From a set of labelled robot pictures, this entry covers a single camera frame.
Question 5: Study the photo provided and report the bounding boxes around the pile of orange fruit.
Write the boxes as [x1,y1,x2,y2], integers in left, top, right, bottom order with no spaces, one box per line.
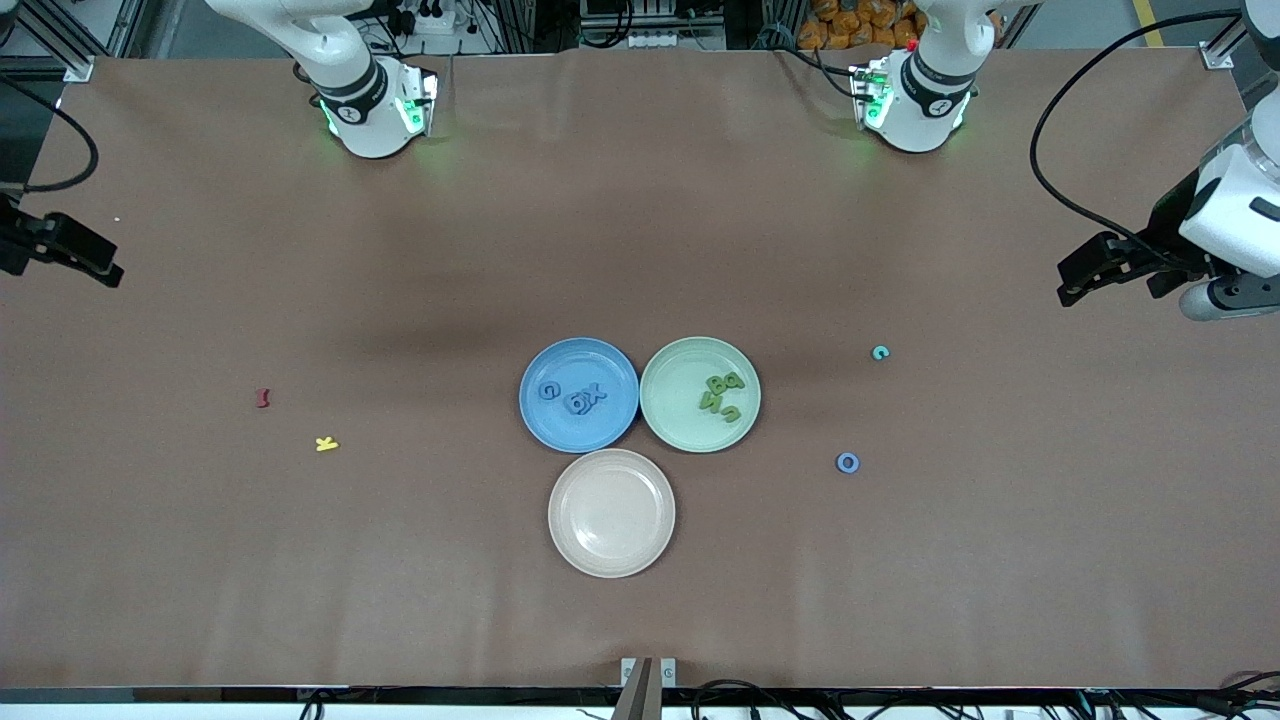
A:
[797,0,926,51]

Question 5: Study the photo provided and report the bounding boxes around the power strip with plugs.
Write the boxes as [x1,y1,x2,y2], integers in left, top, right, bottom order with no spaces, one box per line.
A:
[385,0,463,36]

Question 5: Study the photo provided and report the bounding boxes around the light green plate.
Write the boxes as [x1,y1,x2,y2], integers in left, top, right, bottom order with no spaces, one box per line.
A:
[639,336,762,454]

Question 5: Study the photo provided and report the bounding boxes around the blue plate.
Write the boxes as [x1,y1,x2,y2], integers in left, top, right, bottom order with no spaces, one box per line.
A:
[518,337,641,454]

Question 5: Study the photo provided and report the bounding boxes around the beige plate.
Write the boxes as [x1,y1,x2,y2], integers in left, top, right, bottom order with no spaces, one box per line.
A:
[547,448,677,580]

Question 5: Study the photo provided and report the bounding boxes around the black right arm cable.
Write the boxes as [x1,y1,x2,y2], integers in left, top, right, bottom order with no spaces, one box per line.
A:
[0,78,99,193]

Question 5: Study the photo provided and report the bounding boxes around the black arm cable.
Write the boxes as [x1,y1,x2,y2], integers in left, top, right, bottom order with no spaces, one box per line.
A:
[1030,9,1246,261]
[0,78,99,193]

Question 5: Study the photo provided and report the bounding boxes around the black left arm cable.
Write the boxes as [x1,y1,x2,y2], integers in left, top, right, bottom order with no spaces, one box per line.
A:
[1030,9,1246,261]

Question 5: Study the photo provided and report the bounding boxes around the black cable loop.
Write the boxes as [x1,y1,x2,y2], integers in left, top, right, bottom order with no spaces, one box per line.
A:
[690,679,801,720]

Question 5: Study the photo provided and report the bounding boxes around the grey metal bracket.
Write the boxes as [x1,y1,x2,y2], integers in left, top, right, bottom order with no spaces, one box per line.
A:
[620,657,678,689]

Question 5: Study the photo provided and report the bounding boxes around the brown angled post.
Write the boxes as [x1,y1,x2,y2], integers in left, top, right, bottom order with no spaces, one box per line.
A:
[610,657,657,720]

